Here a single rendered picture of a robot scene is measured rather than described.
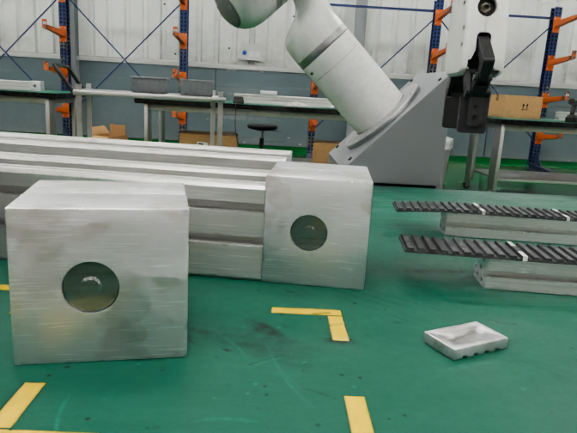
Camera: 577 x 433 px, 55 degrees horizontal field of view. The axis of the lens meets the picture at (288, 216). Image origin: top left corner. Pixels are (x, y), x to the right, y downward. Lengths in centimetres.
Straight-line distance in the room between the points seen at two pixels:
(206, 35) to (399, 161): 732
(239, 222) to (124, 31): 808
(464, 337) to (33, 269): 28
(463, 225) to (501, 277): 20
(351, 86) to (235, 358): 82
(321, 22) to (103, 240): 85
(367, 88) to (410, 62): 733
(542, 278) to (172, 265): 35
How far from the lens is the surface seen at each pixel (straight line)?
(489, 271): 54
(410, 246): 51
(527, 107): 607
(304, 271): 49
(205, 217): 48
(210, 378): 34
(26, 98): 580
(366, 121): 113
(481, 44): 66
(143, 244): 34
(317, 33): 111
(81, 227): 34
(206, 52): 828
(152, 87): 367
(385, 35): 837
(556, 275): 55
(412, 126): 107
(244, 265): 49
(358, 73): 112
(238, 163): 66
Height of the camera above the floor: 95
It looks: 13 degrees down
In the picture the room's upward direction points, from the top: 3 degrees clockwise
